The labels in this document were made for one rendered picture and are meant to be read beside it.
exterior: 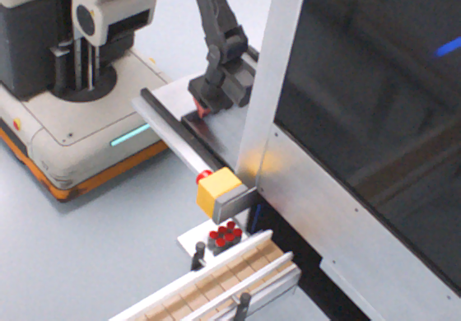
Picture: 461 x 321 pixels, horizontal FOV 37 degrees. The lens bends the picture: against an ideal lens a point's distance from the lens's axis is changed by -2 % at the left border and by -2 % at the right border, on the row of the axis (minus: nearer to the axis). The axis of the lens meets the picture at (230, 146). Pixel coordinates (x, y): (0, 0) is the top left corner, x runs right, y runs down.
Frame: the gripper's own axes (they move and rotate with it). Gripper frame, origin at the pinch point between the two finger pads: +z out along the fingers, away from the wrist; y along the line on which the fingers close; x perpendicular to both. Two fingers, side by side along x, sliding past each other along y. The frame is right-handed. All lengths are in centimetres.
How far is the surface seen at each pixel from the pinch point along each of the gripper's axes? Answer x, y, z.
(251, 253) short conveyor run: -18.4, 37.8, -10.1
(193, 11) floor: 106, -112, 111
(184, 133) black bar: -7.9, 2.9, -0.8
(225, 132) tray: 1.9, 6.9, 0.2
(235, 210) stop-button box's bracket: -17.7, 29.6, -14.5
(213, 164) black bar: -8.0, 13.9, -2.8
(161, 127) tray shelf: -10.1, -2.6, 2.3
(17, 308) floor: -43, -12, 94
